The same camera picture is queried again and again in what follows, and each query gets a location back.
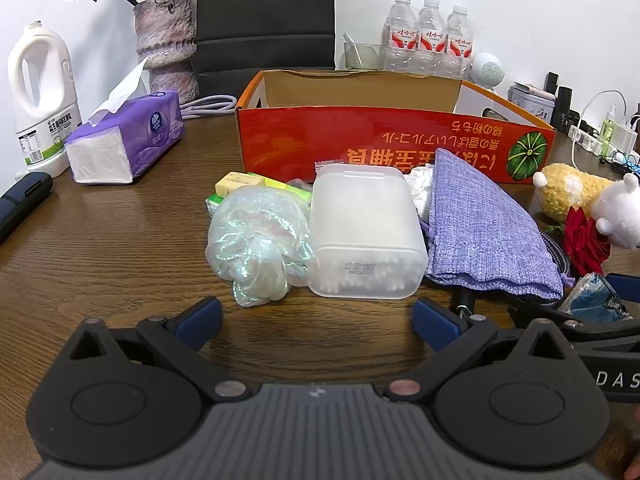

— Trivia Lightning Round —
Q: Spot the dark blue case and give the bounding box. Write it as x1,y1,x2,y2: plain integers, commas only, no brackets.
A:
0,171,54,244

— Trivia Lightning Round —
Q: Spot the yellow white plush toy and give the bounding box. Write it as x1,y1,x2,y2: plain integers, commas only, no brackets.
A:
532,162,640,250

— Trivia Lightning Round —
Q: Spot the white robot speaker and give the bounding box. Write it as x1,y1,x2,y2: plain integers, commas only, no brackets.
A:
470,52,507,94

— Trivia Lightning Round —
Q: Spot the clear water bottle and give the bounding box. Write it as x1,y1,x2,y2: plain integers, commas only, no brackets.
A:
384,0,419,73
444,5,475,80
416,0,447,76

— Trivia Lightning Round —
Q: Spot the small green spray bottle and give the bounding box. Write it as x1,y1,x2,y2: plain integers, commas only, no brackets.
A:
600,105,617,155

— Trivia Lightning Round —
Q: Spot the yellow cube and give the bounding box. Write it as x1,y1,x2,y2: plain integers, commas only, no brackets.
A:
215,171,266,197

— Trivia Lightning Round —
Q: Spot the white power strip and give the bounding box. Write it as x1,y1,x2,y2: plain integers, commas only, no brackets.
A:
567,122,640,162

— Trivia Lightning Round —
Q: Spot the green tea box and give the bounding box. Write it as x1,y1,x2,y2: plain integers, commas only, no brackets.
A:
206,180,314,217

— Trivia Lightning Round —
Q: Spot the orange cardboard box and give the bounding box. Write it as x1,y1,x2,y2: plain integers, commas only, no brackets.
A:
235,69,557,187

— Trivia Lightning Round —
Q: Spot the white charger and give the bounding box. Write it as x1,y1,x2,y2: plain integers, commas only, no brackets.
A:
611,119,639,148

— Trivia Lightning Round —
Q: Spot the purple cable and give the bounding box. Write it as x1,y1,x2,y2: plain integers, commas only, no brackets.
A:
180,94,239,120

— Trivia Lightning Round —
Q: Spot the floral tin box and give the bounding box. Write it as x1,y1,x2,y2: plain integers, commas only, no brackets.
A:
509,81,556,123

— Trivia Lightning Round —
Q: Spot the white detergent jug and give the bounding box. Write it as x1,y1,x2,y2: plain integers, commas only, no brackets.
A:
7,21,83,178

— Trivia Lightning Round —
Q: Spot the white tissue pack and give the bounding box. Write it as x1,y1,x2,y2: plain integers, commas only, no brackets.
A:
307,164,429,300

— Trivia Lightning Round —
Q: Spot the mottled purple vase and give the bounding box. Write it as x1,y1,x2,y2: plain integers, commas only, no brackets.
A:
132,0,200,107

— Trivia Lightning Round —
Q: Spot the glass cup with spoon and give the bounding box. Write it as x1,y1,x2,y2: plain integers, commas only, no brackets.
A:
342,32,387,71

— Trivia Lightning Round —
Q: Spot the blue packet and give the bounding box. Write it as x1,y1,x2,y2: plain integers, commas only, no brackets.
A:
557,272,632,323

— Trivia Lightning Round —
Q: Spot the red rose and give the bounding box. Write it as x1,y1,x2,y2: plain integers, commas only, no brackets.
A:
564,206,612,277

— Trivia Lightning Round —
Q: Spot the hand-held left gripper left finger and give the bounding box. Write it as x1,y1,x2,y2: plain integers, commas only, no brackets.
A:
67,296,251,402

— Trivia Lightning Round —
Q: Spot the white tissue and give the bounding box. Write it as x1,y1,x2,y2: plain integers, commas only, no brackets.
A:
404,166,437,223

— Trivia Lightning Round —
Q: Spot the black cable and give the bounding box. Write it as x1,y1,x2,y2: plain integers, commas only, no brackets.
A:
542,225,576,306

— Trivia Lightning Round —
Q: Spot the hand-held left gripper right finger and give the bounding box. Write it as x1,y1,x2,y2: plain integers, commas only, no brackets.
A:
387,297,576,403

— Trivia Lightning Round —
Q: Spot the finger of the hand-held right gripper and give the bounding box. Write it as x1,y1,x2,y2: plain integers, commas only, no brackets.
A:
510,305,640,346
605,272,640,303

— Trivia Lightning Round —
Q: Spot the white cable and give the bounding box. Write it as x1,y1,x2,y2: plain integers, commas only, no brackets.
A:
570,90,629,132

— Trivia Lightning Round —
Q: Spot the purple cloth pouch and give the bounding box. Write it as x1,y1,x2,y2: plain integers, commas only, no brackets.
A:
425,149,565,301

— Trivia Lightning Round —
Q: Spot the iridescent plastic bag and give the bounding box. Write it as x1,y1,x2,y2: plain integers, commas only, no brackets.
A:
206,185,315,308

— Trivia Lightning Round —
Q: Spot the black paper bag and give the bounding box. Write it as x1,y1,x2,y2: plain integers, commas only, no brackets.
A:
192,0,337,100

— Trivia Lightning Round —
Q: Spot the purple tissue pack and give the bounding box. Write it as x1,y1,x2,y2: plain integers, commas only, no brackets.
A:
64,57,186,186

